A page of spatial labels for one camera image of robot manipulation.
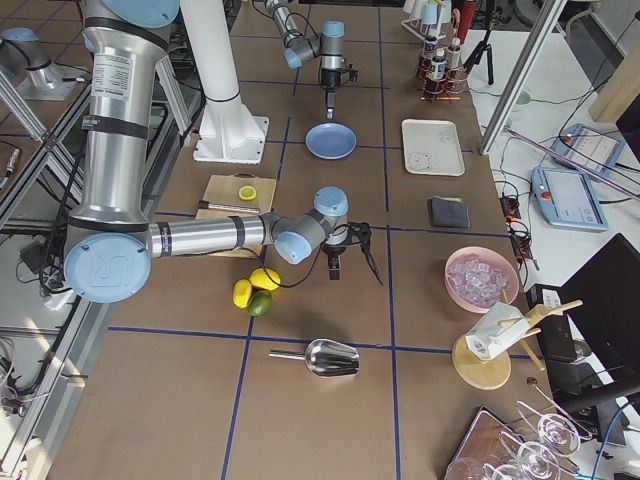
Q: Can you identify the wine glass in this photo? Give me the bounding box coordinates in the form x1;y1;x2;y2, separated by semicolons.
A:
515;398;582;457

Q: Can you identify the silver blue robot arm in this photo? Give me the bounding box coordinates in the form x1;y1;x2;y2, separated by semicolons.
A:
63;1;371;304
265;1;359;119

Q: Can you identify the black monitor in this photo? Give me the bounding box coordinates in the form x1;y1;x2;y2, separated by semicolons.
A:
544;232;640;416

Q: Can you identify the wooden round cup stand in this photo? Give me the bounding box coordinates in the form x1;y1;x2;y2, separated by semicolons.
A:
452;300;583;390

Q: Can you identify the blue teach pendant far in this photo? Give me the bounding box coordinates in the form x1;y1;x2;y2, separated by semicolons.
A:
551;123;626;175

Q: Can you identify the black camera tripod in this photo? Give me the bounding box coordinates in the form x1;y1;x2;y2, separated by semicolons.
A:
463;0;502;85

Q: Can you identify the blue teach pendant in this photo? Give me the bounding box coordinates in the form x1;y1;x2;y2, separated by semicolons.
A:
531;167;609;232
551;123;626;175

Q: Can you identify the copper wire bottle rack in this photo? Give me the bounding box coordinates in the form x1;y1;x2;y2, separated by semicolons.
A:
417;48;468;101

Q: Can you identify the pink bowl with ice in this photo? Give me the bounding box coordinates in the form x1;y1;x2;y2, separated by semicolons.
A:
444;246;520;313

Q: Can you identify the grey yellow folded cloth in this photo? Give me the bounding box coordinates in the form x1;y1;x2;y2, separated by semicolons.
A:
427;197;470;228

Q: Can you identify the steel ice scoop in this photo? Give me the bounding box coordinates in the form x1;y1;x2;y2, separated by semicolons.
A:
269;339;360;377

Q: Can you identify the white carton on stand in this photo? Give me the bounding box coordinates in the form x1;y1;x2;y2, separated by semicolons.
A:
465;302;530;361

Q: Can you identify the blue plate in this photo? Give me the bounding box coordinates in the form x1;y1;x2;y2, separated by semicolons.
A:
305;123;357;160

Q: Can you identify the green avocado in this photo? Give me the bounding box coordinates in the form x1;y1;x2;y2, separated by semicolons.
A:
247;290;272;317

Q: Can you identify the blue teach pendant near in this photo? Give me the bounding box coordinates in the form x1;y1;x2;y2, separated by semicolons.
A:
531;167;609;232

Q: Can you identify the lemon half slice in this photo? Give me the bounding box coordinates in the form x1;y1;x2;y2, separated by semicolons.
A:
238;185;257;202

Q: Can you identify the yellow lemon front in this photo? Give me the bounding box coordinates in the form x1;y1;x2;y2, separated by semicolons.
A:
249;268;281;291

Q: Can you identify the yellow lemon rear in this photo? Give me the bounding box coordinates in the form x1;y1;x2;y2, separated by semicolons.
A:
232;279;253;309

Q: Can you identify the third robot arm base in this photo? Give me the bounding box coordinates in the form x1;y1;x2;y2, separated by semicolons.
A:
1;27;88;101

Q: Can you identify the yellow lemon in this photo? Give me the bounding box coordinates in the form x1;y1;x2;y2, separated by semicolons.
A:
232;279;253;309
249;268;281;291

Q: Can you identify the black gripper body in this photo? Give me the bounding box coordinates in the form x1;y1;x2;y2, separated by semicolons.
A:
322;234;371;257
319;64;359;91

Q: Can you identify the wooden cutting board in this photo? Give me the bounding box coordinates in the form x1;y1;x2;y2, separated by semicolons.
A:
194;174;278;260

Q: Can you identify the cream bear tray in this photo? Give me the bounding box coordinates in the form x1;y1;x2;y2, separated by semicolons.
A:
401;119;465;177

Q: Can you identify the steel cylinder black cap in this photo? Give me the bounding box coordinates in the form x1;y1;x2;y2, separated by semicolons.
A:
198;200;260;214

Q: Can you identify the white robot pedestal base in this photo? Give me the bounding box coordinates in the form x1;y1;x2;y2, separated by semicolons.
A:
180;0;269;164

